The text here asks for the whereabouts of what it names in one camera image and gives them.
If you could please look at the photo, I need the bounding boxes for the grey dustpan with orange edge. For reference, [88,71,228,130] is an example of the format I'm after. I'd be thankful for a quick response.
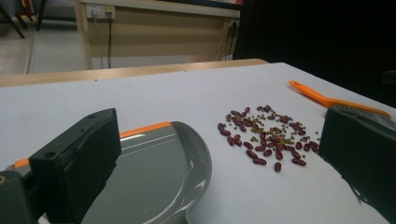
[13,120,213,224]

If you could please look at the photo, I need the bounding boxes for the black chair legs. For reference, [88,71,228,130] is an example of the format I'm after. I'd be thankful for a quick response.
[0,0,48,40]

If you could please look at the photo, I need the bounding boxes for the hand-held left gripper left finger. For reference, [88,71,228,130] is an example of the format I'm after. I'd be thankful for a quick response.
[28,107,122,224]

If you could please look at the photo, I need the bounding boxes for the white wall socket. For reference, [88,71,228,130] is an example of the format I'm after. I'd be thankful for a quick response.
[86,3,116,20]

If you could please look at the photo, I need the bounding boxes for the wooden table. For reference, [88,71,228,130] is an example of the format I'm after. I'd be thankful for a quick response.
[0,58,269,88]

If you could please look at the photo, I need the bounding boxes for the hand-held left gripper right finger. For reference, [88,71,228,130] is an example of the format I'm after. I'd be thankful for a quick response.
[318,106,396,224]

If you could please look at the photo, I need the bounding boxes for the dark curtain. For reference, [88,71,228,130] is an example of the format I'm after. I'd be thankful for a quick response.
[233,0,396,108]

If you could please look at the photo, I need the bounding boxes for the pile of red and green beans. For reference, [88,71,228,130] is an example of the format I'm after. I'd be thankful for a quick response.
[217,105,321,173]

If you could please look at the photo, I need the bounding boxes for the black power cable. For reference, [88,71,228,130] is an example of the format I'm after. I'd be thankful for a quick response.
[106,12,113,69]

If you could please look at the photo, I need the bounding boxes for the orange-handled brush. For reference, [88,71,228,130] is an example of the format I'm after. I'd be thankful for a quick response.
[289,79,396,132]

